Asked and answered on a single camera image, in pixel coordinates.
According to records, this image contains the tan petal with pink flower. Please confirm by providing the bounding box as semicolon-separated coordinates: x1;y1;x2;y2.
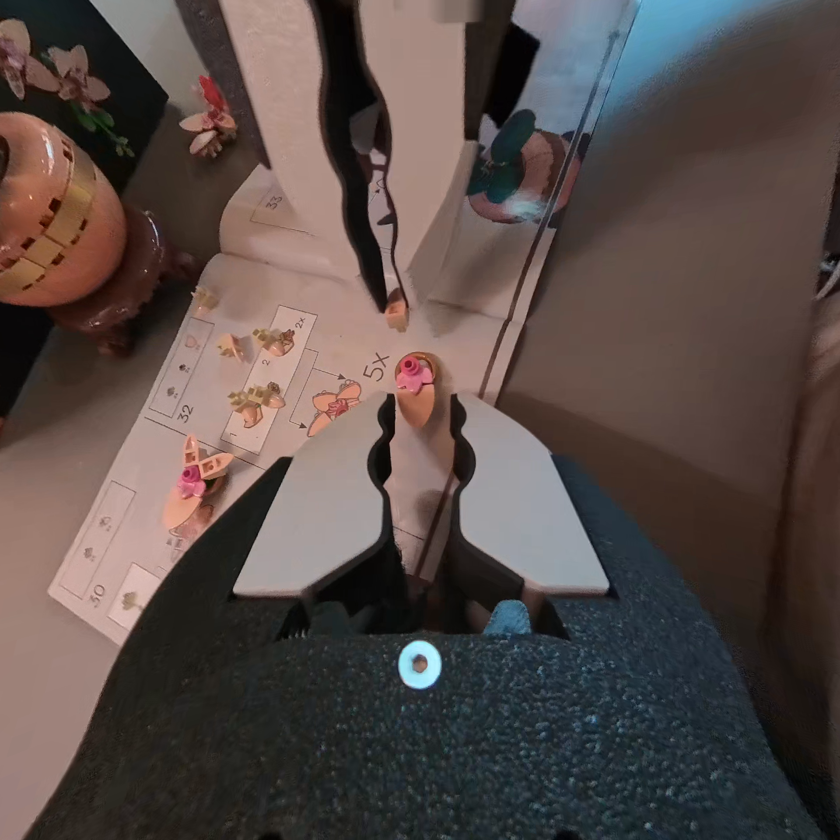
394;351;437;431
159;467;214;534

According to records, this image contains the tan brick orchid flower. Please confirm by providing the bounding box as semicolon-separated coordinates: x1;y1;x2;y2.
178;73;238;160

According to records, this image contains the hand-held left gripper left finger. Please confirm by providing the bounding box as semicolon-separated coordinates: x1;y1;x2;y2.
231;390;398;624

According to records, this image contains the black building set box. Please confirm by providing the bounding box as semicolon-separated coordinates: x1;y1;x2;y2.
0;0;170;421

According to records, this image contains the grey desk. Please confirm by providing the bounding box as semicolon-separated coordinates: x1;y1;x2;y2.
0;0;828;840

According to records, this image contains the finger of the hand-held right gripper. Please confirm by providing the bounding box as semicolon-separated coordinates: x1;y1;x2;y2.
218;0;395;315
356;0;490;309

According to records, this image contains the white instruction booklet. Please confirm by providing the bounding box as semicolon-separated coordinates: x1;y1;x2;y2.
47;0;643;647

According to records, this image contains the pink brick vase brown stand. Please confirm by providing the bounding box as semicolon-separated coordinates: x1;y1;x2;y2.
0;110;201;358

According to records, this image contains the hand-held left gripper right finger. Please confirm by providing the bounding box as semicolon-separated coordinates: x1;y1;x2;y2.
449;390;611;624

